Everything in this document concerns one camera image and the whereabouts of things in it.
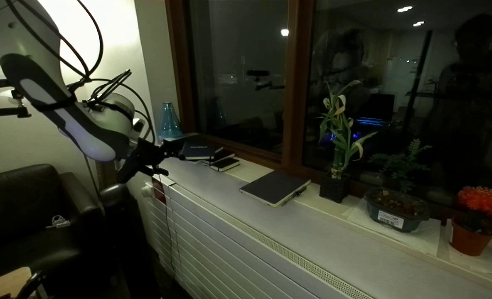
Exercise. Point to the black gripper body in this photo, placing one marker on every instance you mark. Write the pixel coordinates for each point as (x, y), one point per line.
(138, 159)

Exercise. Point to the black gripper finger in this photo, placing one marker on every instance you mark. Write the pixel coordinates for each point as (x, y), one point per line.
(169, 146)
(156, 168)

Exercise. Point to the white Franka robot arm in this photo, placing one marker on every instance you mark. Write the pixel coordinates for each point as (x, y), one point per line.
(80, 126)

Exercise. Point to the grey box device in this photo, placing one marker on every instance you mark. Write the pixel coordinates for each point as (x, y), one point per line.
(179, 136)

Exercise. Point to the red label tag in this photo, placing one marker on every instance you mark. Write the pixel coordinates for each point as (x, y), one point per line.
(158, 191)

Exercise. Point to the blue humidifier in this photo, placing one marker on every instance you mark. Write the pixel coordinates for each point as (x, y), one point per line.
(169, 123)

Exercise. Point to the small black notebook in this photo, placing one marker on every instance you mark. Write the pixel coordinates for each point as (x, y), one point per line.
(224, 163)

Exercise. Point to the small white object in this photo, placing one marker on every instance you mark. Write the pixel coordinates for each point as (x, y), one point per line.
(58, 221)

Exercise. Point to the black notebook with elastic band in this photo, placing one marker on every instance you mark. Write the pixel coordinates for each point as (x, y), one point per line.
(273, 188)

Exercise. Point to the black leather sofa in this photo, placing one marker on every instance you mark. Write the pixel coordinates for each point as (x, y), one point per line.
(18, 209)

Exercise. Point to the black curved bar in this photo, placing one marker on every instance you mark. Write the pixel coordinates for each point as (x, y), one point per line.
(30, 284)

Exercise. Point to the bamboo plant in black pot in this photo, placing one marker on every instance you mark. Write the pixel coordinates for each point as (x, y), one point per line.
(334, 138)

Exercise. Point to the light wooden board piece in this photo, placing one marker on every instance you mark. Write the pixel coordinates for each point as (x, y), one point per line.
(2, 282)

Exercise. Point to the green plant in labelled bowl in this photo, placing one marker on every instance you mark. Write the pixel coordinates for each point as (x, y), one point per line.
(396, 207)

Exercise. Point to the orange flower in terracotta pot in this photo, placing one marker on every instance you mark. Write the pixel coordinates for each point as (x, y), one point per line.
(472, 221)

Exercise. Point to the black camera stand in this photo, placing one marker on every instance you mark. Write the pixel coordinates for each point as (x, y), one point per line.
(2, 111)

